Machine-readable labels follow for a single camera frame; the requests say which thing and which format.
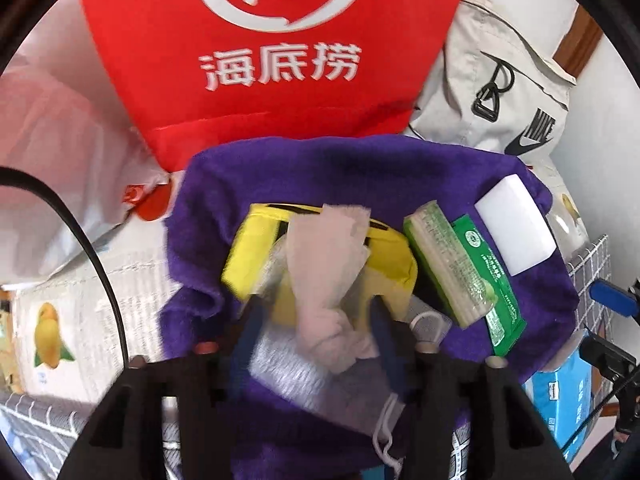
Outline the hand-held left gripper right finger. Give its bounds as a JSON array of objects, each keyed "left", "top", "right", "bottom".
[{"left": 369, "top": 299, "right": 574, "bottom": 480}]

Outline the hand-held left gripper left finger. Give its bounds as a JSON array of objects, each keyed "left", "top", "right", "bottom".
[{"left": 62, "top": 301, "right": 266, "bottom": 480}]

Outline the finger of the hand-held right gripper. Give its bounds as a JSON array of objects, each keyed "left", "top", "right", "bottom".
[
  {"left": 589, "top": 279, "right": 640, "bottom": 319},
  {"left": 578, "top": 335, "right": 638, "bottom": 382}
]

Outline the white face mask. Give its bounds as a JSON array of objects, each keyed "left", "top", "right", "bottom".
[{"left": 247, "top": 305, "right": 454, "bottom": 472}]

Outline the yellow pouch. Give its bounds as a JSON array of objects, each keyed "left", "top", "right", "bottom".
[{"left": 221, "top": 203, "right": 419, "bottom": 332}]

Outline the pale cloth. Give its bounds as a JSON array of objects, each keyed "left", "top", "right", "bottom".
[{"left": 285, "top": 203, "right": 386, "bottom": 376}]

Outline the green snack packet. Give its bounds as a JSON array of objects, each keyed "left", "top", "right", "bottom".
[{"left": 450, "top": 213, "right": 529, "bottom": 359}]

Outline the light green clear packet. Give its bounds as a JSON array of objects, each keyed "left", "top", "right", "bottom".
[{"left": 403, "top": 200, "right": 499, "bottom": 330}]

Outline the white sponge block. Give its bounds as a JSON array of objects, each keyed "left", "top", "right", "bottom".
[{"left": 473, "top": 173, "right": 558, "bottom": 277}]

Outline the purple towel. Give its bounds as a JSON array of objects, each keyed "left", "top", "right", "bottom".
[{"left": 157, "top": 135, "right": 594, "bottom": 480}]

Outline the blue cardboard box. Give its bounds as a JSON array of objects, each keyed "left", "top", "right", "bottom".
[{"left": 522, "top": 330, "right": 609, "bottom": 464}]

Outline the grey checkered blanket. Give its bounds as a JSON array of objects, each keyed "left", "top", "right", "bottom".
[{"left": 0, "top": 234, "right": 614, "bottom": 480}]

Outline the red paper bag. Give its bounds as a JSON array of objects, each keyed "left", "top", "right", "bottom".
[{"left": 77, "top": 0, "right": 474, "bottom": 174}]

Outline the light wooden furniture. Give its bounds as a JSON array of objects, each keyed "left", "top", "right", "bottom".
[{"left": 0, "top": 287, "right": 24, "bottom": 394}]

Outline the light grey waist bag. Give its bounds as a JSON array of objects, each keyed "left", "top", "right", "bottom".
[{"left": 407, "top": 0, "right": 579, "bottom": 162}]

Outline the pink translucent plastic bag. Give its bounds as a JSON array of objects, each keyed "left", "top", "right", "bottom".
[{"left": 0, "top": 0, "right": 179, "bottom": 282}]

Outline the black cable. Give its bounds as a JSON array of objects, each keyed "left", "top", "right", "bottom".
[
  {"left": 0, "top": 166, "right": 132, "bottom": 361},
  {"left": 562, "top": 377, "right": 631, "bottom": 456}
]

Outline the brown wooden door frame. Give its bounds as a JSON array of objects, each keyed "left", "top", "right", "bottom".
[{"left": 555, "top": 6, "right": 604, "bottom": 86}]

